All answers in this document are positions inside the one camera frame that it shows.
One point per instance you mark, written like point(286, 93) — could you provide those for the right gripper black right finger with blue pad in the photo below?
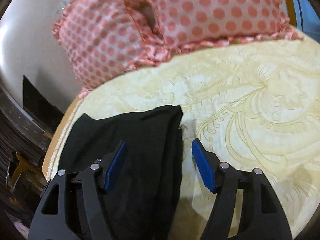
point(262, 215)

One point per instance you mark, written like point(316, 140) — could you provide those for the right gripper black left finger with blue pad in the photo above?
point(71, 204)

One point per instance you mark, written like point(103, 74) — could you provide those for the black pants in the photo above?
point(143, 202)

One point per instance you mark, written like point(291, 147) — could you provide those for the black flat panel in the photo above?
point(39, 108)

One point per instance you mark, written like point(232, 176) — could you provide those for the cream patterned bed cover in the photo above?
point(254, 105)

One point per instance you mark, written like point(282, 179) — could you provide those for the pink polka dot pillow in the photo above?
point(183, 25)
point(106, 38)

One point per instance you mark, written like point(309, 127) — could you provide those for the wood framed glass window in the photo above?
point(303, 15)

